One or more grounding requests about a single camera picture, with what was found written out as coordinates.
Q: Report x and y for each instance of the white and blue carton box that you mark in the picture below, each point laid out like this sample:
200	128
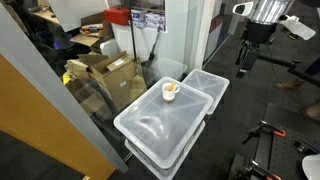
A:
138	18

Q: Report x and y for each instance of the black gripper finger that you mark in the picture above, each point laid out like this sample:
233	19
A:
249	61
239	53

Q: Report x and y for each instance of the white and purple carton box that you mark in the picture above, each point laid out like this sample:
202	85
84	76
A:
155	20

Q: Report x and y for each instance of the cardboard box with orange items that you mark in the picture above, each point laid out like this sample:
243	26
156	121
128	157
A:
91	31

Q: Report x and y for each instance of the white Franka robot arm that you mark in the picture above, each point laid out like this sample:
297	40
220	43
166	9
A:
270	10

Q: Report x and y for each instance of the front clear plastic bin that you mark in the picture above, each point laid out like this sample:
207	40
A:
160	123

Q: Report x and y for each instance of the red box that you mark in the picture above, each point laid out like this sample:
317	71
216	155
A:
116	15

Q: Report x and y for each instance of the white board panel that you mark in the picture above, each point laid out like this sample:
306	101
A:
76	13

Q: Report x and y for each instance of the white ceramic mug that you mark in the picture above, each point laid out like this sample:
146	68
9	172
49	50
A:
168	95

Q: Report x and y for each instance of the white rounded robot base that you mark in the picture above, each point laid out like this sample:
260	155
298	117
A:
312	168

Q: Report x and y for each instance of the small clear plastic bin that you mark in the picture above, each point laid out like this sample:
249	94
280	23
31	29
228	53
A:
206	85

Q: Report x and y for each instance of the small brown cardboard box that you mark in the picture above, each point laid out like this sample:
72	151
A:
90	100

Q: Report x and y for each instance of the large open cardboard box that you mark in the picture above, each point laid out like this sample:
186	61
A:
116	80

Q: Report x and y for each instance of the large clear plastic bin body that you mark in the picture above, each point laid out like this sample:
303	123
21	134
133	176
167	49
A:
156	168

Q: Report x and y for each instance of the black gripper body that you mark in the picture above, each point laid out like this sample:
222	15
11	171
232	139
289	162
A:
260	33

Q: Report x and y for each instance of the brown shoe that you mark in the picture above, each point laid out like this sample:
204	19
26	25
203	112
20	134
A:
313	111
290	85

